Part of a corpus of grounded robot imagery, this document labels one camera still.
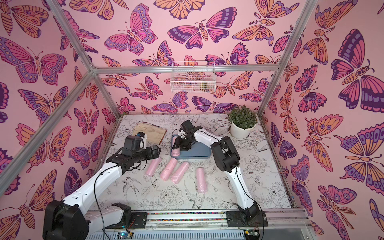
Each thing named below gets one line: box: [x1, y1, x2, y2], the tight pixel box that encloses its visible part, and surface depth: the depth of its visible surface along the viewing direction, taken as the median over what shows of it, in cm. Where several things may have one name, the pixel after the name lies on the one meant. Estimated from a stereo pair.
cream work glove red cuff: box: [133, 121, 168, 145], surface depth 112 cm
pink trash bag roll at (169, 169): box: [160, 157, 178, 182], surface depth 89 cm
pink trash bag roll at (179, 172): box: [170, 161, 190, 184], surface depth 89 cm
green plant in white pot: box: [225, 105, 258, 139], surface depth 96 cm
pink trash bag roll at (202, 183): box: [196, 167, 208, 193], surface depth 86 cm
